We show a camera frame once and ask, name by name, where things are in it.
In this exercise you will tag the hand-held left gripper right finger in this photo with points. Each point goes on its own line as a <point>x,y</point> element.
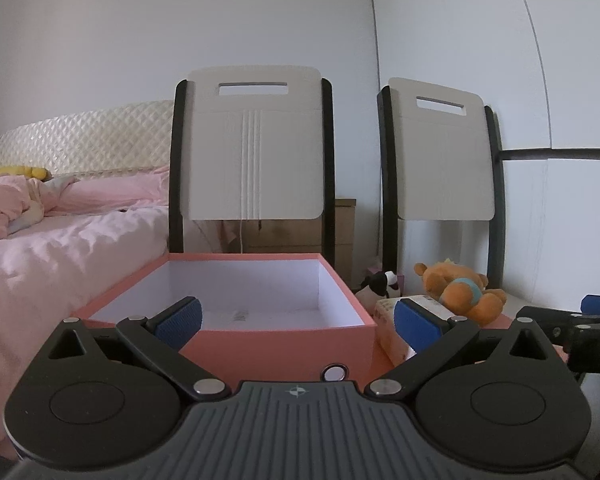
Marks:
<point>417,330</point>

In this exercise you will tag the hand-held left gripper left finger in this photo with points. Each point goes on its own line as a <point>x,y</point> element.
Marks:
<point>180,322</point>

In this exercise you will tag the white paper box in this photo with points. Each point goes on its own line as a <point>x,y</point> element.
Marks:
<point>387,330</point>

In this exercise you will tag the orange teddy bear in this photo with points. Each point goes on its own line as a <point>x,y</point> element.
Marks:
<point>460,292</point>

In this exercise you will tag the pink cardboard box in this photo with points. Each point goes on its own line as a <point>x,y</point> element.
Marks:
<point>280,350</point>

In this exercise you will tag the pink box lid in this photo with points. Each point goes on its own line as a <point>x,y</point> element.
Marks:
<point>381,367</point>

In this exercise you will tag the black and white cow plush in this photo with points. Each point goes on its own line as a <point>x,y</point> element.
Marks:
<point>385,285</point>

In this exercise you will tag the wooden nightstand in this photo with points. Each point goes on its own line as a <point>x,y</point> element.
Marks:
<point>342,240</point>

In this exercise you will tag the pink pillow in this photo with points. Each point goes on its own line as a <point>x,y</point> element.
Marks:
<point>115,190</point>

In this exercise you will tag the dark metal pole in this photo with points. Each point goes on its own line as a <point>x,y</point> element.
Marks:
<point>560,154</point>

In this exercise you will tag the white folding chair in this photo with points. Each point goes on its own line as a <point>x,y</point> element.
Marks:
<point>445,170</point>
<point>255,160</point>

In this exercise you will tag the cream quilted headboard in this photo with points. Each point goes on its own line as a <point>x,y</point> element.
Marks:
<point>80,140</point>

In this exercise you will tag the crumpled pink blanket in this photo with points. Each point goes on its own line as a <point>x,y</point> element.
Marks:
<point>5,205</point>

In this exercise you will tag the yellow plush toy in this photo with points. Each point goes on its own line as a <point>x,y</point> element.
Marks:
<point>20,171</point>

